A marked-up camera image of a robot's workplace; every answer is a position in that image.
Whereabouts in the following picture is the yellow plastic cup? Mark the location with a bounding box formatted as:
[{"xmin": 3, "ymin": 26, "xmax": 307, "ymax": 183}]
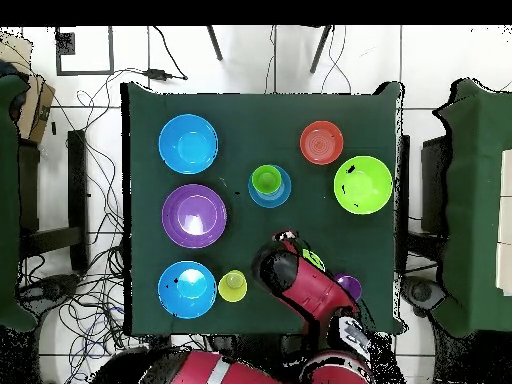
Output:
[{"xmin": 218, "ymin": 269, "xmax": 248, "ymax": 303}]

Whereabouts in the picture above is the dark green tablecloth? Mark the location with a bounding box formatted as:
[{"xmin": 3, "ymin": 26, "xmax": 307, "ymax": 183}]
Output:
[
  {"xmin": 0, "ymin": 73, "xmax": 39, "ymax": 333},
  {"xmin": 120, "ymin": 81, "xmax": 405, "ymax": 335},
  {"xmin": 433, "ymin": 78, "xmax": 512, "ymax": 337}
]

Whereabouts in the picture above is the grey base with black knob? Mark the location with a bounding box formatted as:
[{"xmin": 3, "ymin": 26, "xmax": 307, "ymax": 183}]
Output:
[{"xmin": 17, "ymin": 273, "xmax": 83, "ymax": 317}]

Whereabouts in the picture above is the black power adapter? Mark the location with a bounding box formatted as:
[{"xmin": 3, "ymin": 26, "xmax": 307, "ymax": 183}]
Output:
[{"xmin": 142, "ymin": 68, "xmax": 189, "ymax": 81}]

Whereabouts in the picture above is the purple plastic bowl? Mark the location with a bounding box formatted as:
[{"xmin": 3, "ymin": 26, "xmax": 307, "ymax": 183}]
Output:
[{"xmin": 161, "ymin": 183, "xmax": 228, "ymax": 250}]

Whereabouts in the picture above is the green plastic bowl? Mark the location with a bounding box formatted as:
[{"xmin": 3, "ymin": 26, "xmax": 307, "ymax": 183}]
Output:
[
  {"xmin": 301, "ymin": 248, "xmax": 326, "ymax": 273},
  {"xmin": 333, "ymin": 155, "xmax": 394, "ymax": 216}
]

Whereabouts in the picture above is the cardboard box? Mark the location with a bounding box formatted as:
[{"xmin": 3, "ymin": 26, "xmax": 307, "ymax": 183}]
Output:
[{"xmin": 0, "ymin": 31, "xmax": 56, "ymax": 144}]

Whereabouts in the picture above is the black metal frame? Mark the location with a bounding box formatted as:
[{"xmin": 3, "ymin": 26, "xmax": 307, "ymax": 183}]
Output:
[
  {"xmin": 17, "ymin": 129, "xmax": 90, "ymax": 273},
  {"xmin": 420, "ymin": 135, "xmax": 451, "ymax": 237}
]

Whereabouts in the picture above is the small orange plastic bowl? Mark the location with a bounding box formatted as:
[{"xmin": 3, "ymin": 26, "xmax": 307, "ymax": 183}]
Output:
[{"xmin": 299, "ymin": 120, "xmax": 345, "ymax": 166}]

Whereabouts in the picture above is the black stand leg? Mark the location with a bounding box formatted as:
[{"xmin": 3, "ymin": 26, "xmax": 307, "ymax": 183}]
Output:
[
  {"xmin": 206, "ymin": 25, "xmax": 224, "ymax": 62},
  {"xmin": 309, "ymin": 25, "xmax": 334, "ymax": 75}
]

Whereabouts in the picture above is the green plastic cup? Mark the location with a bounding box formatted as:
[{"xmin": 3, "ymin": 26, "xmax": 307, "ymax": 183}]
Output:
[{"xmin": 250, "ymin": 164, "xmax": 283, "ymax": 196}]

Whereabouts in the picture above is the purple plastic cup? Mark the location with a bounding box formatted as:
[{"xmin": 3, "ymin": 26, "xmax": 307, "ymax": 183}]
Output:
[{"xmin": 333, "ymin": 272, "xmax": 363, "ymax": 303}]

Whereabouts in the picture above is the grey wheeled base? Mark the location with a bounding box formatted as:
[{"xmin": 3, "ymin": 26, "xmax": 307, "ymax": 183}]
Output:
[{"xmin": 400, "ymin": 274, "xmax": 446, "ymax": 318}]

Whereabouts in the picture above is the black cable bundle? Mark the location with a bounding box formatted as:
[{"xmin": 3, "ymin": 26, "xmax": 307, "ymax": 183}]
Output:
[{"xmin": 17, "ymin": 89, "xmax": 169, "ymax": 384}]

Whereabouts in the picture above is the small blue plastic bowl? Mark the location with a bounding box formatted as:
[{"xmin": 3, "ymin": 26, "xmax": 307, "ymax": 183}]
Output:
[{"xmin": 247, "ymin": 164, "xmax": 293, "ymax": 209}]

